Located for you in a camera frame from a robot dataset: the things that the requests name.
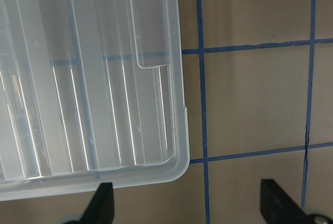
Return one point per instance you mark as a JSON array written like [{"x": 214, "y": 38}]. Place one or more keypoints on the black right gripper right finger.
[{"x": 278, "y": 207}]

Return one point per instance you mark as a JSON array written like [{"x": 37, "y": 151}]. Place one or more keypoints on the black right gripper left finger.
[{"x": 101, "y": 207}]

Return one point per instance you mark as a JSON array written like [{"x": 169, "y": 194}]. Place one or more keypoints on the clear plastic box lid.
[{"x": 91, "y": 92}]

